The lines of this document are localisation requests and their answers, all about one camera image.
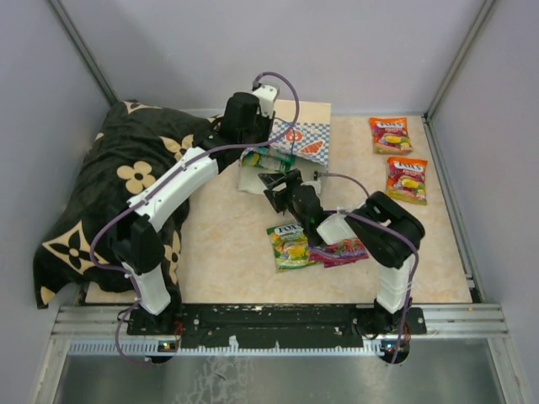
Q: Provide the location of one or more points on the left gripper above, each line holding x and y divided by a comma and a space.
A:
267, 123

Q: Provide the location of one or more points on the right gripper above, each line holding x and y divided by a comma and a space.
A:
291, 178

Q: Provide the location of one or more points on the green candy bag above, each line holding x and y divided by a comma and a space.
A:
269, 159
290, 247

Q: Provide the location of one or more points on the checkered paper bag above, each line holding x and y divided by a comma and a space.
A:
308, 140

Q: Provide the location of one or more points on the purple candy bag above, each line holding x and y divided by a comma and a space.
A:
341, 253

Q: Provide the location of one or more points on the orange candy bag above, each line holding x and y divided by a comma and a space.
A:
390, 136
406, 180

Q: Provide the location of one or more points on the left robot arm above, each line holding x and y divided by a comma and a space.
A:
134, 239

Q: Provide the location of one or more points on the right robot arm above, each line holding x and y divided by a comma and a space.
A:
390, 234

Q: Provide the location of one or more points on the green candy bag on table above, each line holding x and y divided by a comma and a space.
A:
290, 247

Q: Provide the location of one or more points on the black floral pillow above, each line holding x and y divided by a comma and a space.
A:
135, 146

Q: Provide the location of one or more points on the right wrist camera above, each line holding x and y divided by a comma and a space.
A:
314, 178

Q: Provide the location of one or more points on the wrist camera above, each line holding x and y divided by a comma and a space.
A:
314, 178
267, 95

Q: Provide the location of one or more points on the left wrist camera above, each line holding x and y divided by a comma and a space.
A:
267, 95

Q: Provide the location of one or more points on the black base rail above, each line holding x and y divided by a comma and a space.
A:
268, 326

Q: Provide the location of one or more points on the aluminium frame rail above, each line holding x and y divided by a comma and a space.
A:
97, 330

